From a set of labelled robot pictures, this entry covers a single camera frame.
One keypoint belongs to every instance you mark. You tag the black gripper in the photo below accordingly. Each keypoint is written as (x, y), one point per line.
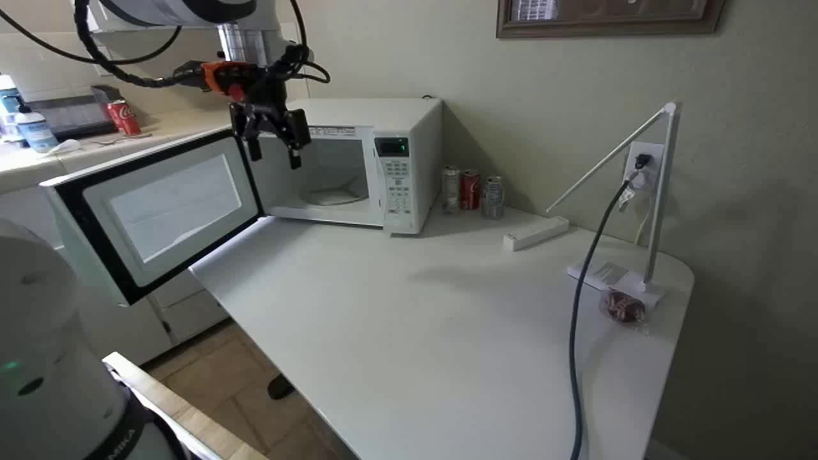
(269, 107)

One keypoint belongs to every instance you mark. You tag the silver soda can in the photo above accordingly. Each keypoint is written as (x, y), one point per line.
(450, 191)

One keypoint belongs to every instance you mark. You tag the glass microwave turntable plate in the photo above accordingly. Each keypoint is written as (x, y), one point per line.
(334, 195)

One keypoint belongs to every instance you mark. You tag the microwave door with window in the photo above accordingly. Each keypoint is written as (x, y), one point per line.
(170, 206)

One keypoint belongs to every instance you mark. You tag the white microwave oven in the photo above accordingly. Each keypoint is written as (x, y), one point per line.
(409, 119)

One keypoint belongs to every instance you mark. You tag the red can with white print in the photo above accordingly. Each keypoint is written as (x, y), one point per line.
(124, 119)

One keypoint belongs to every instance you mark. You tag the red soda can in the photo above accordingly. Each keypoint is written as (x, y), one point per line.
(468, 191)

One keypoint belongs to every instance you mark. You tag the grey soda can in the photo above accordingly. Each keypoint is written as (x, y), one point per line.
(491, 197)

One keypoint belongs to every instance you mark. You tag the beige kitchen counter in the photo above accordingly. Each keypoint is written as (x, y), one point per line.
(170, 119)

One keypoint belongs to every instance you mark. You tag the black tablet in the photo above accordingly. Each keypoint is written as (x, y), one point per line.
(73, 116)

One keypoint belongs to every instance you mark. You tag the black table foot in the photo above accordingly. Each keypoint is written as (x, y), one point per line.
(283, 388)

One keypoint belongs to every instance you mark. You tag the white cabinet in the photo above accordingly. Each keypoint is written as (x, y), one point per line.
(102, 324)

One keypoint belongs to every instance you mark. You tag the blue white bottle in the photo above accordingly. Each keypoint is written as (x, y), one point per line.
(9, 104)

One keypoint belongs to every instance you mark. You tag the white folding desk lamp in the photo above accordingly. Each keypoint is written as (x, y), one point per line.
(537, 232)

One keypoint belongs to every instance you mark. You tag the light wooden board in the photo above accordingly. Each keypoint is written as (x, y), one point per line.
(180, 413)

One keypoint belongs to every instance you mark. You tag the framed wall picture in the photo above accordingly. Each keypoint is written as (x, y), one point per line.
(614, 25)

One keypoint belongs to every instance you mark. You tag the white wall outlet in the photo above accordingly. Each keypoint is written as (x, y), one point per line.
(655, 171)

